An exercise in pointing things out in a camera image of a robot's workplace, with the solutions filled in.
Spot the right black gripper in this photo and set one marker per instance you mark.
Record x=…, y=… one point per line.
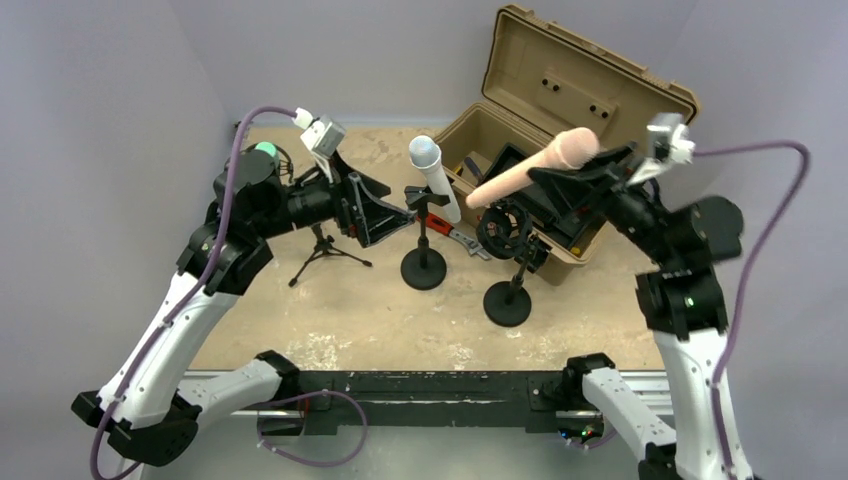
x=575, y=188

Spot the green microphone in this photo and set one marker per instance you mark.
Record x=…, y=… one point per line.
x=268, y=148

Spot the round base clip stand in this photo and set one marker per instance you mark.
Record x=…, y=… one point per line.
x=423, y=268

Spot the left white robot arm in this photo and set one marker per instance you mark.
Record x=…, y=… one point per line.
x=145, y=412

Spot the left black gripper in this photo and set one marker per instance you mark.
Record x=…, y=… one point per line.
x=376, y=218

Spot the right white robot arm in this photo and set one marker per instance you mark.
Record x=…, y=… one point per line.
x=684, y=308

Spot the round base shock mount stand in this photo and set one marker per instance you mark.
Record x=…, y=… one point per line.
x=505, y=231

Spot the black tripod mic stand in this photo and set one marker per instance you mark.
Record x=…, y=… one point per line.
x=324, y=244

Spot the white microphone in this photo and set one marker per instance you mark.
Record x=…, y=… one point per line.
x=426, y=156

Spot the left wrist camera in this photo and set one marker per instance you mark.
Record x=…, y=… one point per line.
x=323, y=136

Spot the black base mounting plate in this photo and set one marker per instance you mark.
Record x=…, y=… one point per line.
x=533, y=401

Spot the pink microphone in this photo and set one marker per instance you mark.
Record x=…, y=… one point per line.
x=536, y=166

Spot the red adjustable wrench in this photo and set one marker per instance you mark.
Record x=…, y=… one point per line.
x=472, y=245

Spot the tan plastic tool case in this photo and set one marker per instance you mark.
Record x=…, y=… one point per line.
x=542, y=79

